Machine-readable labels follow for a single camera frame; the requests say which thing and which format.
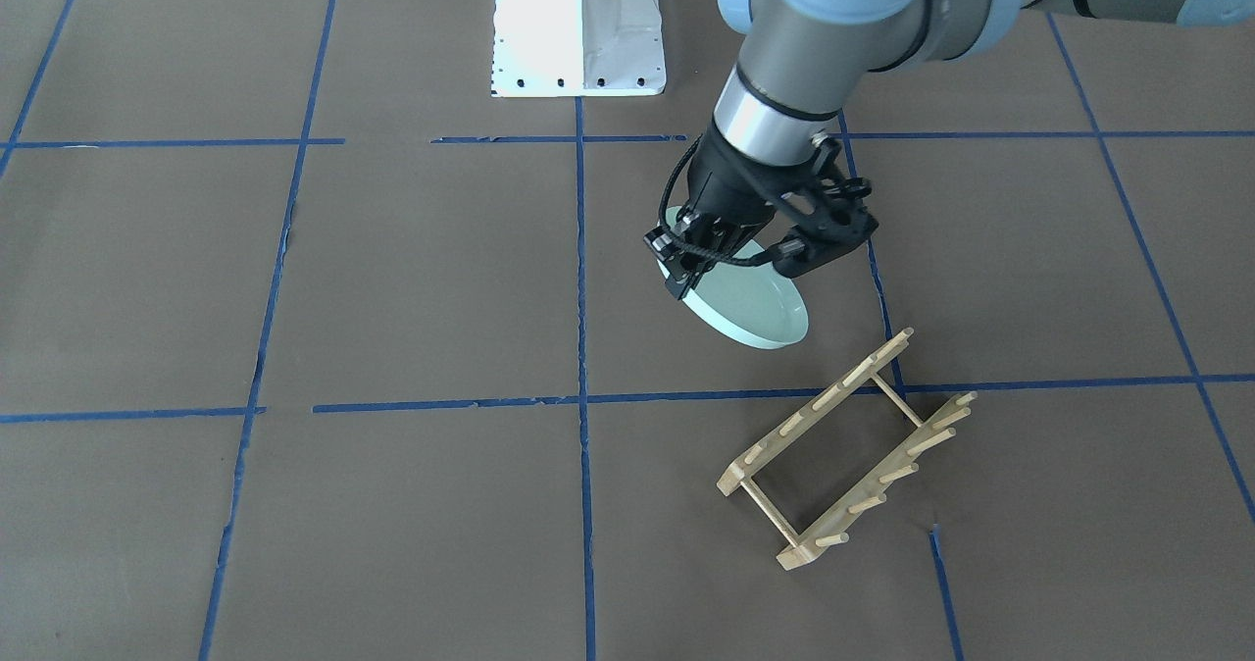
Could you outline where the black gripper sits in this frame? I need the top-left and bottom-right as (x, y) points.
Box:
(644, 125), (879, 300)

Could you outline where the light green round plate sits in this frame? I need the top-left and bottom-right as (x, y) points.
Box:
(680, 263), (809, 349)

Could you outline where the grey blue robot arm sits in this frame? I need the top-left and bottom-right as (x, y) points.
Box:
(645, 0), (1252, 299)

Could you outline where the wooden dish rack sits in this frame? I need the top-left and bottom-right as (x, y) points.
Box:
(717, 329), (978, 571)

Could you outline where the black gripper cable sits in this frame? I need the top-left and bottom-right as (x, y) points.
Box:
(659, 140), (784, 270)

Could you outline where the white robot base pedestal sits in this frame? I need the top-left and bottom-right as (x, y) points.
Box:
(489, 0), (668, 98)

